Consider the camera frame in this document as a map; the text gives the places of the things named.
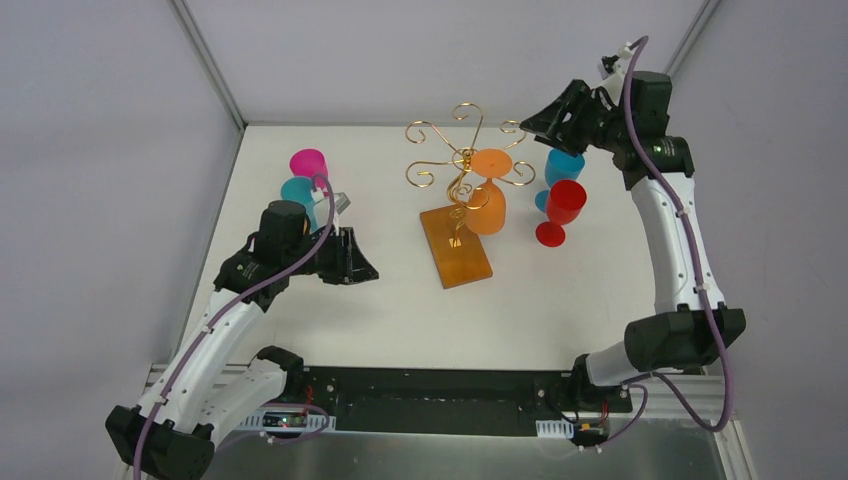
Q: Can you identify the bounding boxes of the blue wine glass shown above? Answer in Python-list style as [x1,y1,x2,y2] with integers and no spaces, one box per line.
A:
[535,149,587,213]

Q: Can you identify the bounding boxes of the pink wine glass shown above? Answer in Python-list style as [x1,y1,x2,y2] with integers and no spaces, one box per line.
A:
[289,148,329,190]

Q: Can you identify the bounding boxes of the teal wine glass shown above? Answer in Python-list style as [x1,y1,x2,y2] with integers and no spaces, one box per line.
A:
[280,176,321,232]

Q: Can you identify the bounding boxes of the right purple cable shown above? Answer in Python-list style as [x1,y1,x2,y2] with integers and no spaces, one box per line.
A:
[596,35,737,452]

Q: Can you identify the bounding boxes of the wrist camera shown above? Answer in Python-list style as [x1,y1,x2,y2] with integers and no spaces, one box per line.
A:
[315,192,351,228]
[598,42,634,88]

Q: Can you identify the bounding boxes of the red wine glass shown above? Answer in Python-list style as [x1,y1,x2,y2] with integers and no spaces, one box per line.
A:
[535,179,588,248]

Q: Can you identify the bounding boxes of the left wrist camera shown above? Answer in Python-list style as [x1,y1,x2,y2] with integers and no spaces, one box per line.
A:
[315,192,351,228]

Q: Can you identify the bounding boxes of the purple cable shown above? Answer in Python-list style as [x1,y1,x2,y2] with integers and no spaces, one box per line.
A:
[131,173,339,480]
[596,35,737,452]

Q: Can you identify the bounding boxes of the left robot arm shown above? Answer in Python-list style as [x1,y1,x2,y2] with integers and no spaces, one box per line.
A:
[105,200,379,479]

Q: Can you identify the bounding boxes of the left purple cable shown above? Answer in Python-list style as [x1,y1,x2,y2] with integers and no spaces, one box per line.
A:
[131,173,339,480]

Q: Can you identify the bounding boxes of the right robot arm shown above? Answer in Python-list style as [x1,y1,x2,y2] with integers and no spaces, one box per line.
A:
[519,71,746,410]

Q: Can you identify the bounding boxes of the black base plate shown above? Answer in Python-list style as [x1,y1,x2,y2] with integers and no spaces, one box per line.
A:
[277,366,633,437]

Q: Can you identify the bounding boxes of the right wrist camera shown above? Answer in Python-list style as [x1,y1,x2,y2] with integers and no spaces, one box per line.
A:
[598,42,634,88]

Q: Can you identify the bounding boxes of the orange wine glass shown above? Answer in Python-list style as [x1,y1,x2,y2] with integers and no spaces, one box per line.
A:
[465,149,512,235]

